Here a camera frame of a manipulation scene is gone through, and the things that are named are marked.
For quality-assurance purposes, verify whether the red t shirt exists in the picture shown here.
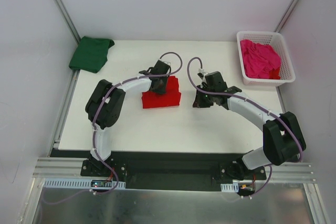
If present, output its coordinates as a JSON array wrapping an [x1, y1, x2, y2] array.
[[141, 76, 182, 109]]

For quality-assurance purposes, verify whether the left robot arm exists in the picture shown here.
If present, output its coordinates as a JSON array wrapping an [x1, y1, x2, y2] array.
[[85, 60, 171, 176]]

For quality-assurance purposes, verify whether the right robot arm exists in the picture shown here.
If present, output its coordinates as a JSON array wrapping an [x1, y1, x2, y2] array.
[[193, 69, 307, 180]]

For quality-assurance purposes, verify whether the pink t shirt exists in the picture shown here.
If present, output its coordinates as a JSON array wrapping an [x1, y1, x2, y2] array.
[[240, 39, 281, 79]]

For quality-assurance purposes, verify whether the white plastic laundry basket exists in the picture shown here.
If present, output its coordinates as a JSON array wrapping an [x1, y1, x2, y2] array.
[[236, 31, 296, 87]]

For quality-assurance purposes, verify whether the folded green t shirt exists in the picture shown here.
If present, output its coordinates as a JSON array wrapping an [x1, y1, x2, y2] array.
[[69, 36, 115, 73]]

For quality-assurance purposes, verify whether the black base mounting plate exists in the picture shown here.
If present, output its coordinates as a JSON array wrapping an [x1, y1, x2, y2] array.
[[80, 151, 266, 191]]

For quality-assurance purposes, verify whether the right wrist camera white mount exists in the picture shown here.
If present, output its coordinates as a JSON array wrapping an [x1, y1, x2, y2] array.
[[197, 68, 209, 79]]

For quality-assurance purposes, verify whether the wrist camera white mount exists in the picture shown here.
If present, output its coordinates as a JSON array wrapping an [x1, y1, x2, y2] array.
[[197, 68, 209, 79], [162, 61, 171, 66]]

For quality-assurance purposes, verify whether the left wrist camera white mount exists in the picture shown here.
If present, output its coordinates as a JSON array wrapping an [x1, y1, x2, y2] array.
[[162, 61, 171, 66]]

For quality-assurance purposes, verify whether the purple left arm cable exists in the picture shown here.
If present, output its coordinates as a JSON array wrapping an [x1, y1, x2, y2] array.
[[41, 51, 184, 205]]

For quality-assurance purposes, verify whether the right white slotted cable duct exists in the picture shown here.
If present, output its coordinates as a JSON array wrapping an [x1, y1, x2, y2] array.
[[220, 183, 239, 193]]

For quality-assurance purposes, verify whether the white slotted cable duct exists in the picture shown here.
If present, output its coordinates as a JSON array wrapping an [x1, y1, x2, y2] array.
[[44, 178, 126, 190], [220, 183, 239, 193]]

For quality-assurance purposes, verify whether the aluminium frame rail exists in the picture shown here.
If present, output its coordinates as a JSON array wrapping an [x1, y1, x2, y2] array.
[[33, 157, 317, 184]]

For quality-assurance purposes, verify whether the left white slotted cable duct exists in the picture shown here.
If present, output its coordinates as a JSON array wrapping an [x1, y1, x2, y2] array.
[[44, 178, 126, 190]]

